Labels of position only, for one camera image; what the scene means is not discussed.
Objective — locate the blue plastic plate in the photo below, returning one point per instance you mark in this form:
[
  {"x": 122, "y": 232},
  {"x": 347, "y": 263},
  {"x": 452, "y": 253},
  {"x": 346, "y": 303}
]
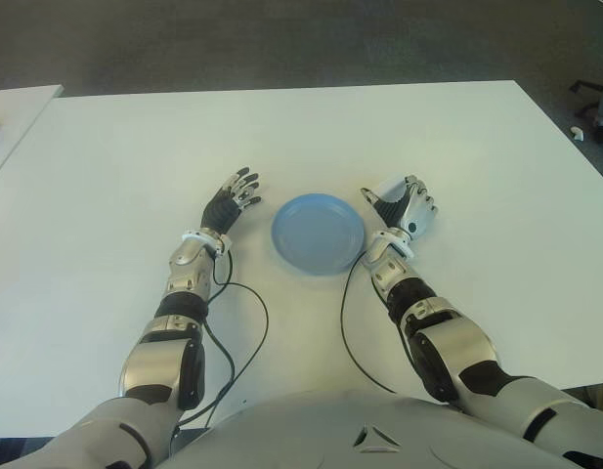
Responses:
[{"x": 318, "y": 239}]

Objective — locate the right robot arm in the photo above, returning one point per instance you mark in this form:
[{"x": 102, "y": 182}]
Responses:
[{"x": 457, "y": 347}]

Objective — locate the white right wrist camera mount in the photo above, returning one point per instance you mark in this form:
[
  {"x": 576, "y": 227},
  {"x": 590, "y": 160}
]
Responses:
[{"x": 401, "y": 249}]

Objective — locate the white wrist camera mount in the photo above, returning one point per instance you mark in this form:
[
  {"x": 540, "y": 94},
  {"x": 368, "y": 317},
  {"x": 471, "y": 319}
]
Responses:
[
  {"x": 198, "y": 235},
  {"x": 401, "y": 249}
]

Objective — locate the white side table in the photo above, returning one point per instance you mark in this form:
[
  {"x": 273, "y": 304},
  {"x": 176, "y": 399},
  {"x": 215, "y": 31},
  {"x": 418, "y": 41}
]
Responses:
[{"x": 17, "y": 112}]

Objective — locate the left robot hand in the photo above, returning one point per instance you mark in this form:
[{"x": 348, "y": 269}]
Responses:
[{"x": 220, "y": 210}]

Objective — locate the grey robot torso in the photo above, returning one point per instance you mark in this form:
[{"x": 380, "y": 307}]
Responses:
[{"x": 330, "y": 430}]

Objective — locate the small white floor object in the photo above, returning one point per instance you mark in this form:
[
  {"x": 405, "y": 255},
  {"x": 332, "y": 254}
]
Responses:
[{"x": 576, "y": 133}]

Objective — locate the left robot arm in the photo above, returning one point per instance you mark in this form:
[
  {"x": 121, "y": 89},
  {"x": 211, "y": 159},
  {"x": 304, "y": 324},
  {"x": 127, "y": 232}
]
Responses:
[{"x": 154, "y": 361}]

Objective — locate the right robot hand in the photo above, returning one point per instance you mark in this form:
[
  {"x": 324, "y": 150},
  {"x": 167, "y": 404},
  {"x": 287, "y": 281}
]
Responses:
[{"x": 413, "y": 212}]

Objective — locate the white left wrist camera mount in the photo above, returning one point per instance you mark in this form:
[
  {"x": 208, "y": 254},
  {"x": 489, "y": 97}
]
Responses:
[{"x": 198, "y": 235}]

